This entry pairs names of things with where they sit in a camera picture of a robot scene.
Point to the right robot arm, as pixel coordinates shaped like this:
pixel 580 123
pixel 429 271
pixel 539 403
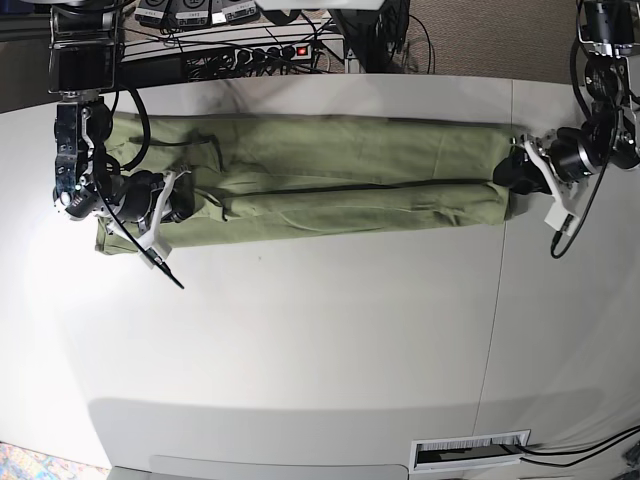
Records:
pixel 86 47

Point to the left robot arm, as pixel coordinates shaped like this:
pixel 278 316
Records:
pixel 600 63

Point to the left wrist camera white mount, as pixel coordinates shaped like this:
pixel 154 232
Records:
pixel 562 215

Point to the green T-shirt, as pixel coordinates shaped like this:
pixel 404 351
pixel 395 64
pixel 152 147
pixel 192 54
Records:
pixel 283 177

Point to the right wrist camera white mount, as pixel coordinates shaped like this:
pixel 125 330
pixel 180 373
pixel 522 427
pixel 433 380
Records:
pixel 145 235

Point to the black power strip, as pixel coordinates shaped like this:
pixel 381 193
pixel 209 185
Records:
pixel 296 53

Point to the devices on back shelf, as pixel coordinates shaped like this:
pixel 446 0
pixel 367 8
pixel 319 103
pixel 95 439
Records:
pixel 179 14

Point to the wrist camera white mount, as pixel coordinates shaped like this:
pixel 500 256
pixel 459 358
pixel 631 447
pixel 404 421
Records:
pixel 562 215
pixel 145 235

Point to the table cable grommet slot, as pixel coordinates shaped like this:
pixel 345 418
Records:
pixel 467 453

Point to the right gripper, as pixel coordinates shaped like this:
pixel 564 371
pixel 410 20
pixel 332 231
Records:
pixel 133 199

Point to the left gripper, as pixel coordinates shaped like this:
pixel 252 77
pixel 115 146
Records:
pixel 572 158

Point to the white table leg frame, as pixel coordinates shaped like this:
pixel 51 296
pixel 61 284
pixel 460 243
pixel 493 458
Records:
pixel 336 36

